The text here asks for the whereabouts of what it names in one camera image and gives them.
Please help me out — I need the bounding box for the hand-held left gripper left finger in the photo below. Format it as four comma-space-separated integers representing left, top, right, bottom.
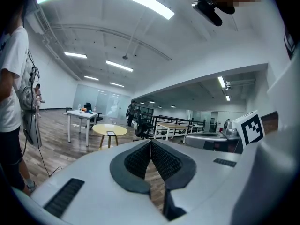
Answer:
30, 139, 169, 225

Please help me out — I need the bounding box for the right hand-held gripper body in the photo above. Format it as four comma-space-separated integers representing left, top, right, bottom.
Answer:
221, 110, 265, 153

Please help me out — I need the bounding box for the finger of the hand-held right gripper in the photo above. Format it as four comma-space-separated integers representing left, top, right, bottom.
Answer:
187, 130, 223, 135
184, 134, 226, 150

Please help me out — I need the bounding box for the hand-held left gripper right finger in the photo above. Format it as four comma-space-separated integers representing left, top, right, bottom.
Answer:
150, 139, 243, 225

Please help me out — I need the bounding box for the wooden desk with white legs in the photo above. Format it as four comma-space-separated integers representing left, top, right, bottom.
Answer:
154, 122, 204, 142

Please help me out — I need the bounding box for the black office chair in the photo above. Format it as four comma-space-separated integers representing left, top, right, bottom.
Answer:
135, 112, 156, 140
84, 102, 104, 124

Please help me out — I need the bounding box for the black metal railing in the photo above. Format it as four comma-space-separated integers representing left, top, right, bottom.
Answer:
150, 114, 206, 135

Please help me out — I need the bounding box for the round yellow table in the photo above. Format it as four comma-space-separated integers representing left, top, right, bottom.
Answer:
92, 123, 128, 150

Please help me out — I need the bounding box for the white rectangular table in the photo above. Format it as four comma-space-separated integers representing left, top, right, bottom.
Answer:
66, 109, 99, 147

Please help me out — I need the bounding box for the frosted glass partition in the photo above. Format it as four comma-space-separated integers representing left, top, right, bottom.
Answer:
72, 83, 132, 120

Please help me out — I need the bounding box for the person's black shirt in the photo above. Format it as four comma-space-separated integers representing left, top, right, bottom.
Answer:
282, 24, 300, 60

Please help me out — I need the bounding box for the white ceiling air conditioner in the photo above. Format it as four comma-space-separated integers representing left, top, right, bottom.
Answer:
25, 9, 51, 35

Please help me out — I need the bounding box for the black power adapter cable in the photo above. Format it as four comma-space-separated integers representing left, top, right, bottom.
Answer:
22, 125, 63, 178

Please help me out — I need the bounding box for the black head camera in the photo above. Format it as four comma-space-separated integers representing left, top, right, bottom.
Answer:
191, 0, 223, 27

